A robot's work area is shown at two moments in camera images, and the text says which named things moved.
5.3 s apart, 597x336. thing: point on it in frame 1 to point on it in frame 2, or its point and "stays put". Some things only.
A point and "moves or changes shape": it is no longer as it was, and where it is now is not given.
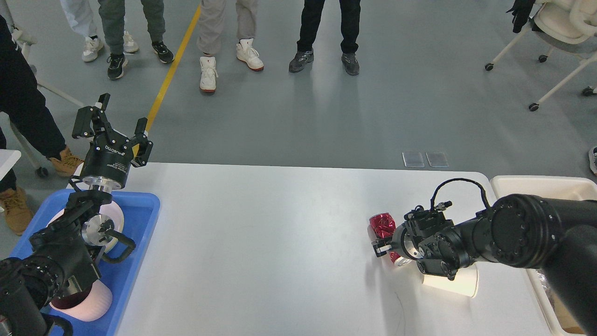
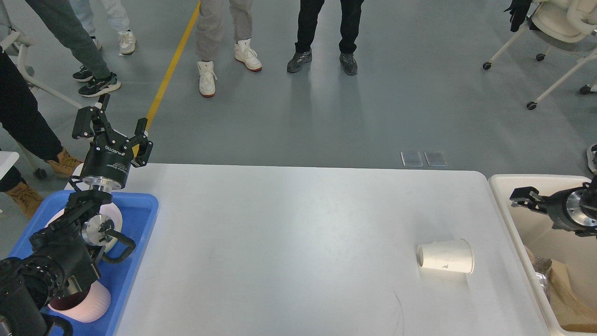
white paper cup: [465, 283] moves or changes shape
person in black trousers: [313, 11] stays put
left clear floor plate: [413, 159] stays put
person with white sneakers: [209, 37] stays put
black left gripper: [108, 162] stays put
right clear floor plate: [437, 159] stays put
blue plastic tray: [140, 211] stays put
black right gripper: [402, 242] to [555, 207]
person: [111, 13] to [59, 17]
